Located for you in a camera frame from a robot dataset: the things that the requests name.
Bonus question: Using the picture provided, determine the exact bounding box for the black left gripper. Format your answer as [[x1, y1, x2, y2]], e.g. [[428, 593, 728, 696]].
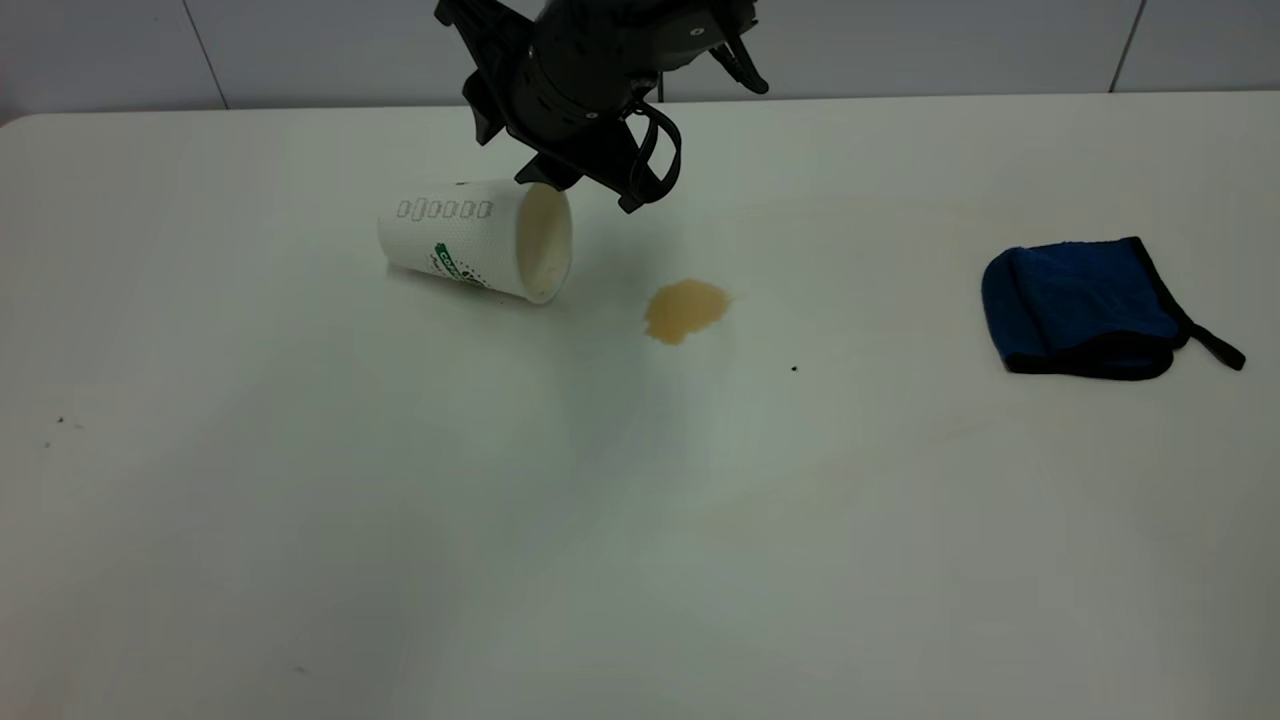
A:
[[435, 0, 716, 214]]

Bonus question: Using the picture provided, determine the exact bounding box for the white paper coffee cup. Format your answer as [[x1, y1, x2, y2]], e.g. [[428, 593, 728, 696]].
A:
[[376, 178, 574, 305]]

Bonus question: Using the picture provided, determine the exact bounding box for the blue cloth with black trim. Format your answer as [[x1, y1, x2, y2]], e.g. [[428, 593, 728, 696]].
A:
[[981, 237, 1247, 382]]

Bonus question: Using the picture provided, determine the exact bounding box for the brown coffee spill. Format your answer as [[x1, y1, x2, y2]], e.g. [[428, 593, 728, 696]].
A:
[[643, 279, 733, 347]]

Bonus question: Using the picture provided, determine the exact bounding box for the black left gripper cable loop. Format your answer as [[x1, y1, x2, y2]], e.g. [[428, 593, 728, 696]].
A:
[[622, 100, 684, 208]]

